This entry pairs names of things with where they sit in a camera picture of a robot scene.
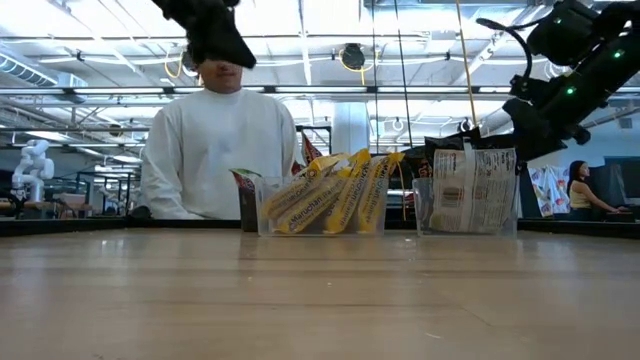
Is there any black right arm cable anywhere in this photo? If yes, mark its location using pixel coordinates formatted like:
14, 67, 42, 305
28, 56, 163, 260
475, 17, 535, 81

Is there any black metal table frame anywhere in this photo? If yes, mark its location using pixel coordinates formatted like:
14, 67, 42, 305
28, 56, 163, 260
0, 215, 640, 239

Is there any black ceiling cord reel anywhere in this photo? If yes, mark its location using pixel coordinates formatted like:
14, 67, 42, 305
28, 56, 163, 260
341, 43, 366, 71

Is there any person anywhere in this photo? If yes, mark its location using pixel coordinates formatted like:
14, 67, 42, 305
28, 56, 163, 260
139, 58, 301, 221
566, 159, 631, 222

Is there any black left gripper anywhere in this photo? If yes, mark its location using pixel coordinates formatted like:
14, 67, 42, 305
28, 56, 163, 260
152, 0, 257, 70

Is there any black fire noodle ramen pack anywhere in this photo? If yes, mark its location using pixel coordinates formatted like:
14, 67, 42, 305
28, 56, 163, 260
424, 127, 520, 236
402, 146, 435, 192

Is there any white pillar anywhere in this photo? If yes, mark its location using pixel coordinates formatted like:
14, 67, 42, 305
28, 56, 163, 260
332, 103, 370, 157

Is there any long ceiling light rail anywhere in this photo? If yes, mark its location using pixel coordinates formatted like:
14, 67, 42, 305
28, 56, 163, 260
0, 84, 640, 97

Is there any white articulated robot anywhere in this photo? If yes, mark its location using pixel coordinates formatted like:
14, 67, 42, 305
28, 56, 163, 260
10, 139, 55, 204

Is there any black metal frame rig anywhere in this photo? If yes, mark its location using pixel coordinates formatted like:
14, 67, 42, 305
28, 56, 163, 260
297, 124, 334, 157

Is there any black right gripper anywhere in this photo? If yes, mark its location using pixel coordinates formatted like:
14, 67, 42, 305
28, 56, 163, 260
502, 39, 640, 162

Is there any floral cloth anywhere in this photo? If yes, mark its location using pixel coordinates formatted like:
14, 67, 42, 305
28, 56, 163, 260
527, 164, 572, 217

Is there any black hanging cable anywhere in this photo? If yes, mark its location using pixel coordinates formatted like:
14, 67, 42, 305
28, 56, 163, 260
393, 0, 416, 151

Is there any ceiling air duct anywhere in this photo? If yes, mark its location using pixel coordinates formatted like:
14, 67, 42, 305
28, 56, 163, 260
0, 52, 89, 91

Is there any dark gray plastic bin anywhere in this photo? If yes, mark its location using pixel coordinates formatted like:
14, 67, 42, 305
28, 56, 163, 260
237, 183, 262, 234

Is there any clear plastic bin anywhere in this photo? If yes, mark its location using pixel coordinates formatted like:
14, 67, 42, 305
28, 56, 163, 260
412, 172, 521, 237
254, 174, 391, 237

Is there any black cabinet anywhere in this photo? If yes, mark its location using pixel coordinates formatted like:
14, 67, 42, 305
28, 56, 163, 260
589, 156, 640, 224

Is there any yellow hanging cable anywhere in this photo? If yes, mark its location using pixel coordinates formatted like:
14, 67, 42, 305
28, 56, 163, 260
454, 0, 480, 130

